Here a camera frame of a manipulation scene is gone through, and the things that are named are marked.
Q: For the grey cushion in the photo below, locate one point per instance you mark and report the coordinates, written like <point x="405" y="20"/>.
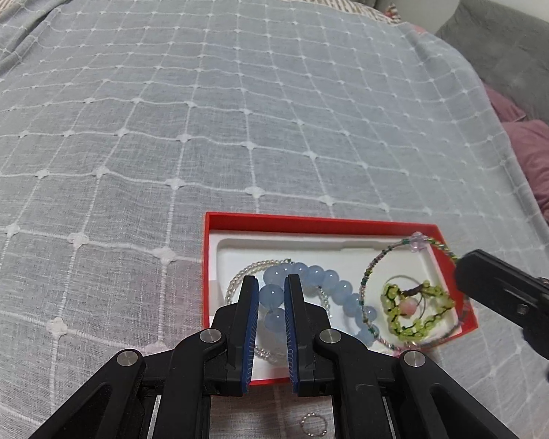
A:
<point x="508" y="45"/>

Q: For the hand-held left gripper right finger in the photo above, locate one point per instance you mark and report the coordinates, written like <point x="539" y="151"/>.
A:
<point x="293" y="329"/>

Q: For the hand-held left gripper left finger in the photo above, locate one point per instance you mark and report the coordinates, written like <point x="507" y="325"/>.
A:
<point x="250" y="329"/>

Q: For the red box with white insert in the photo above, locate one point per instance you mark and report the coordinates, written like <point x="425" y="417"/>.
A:
<point x="302" y="220"/>

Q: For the pink pillow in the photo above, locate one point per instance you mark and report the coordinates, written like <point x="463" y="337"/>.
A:
<point x="544" y="164"/>

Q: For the grey checked blanket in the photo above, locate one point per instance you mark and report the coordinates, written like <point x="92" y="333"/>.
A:
<point x="210" y="100"/>

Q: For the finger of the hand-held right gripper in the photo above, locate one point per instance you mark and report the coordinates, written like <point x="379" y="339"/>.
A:
<point x="489" y="279"/>

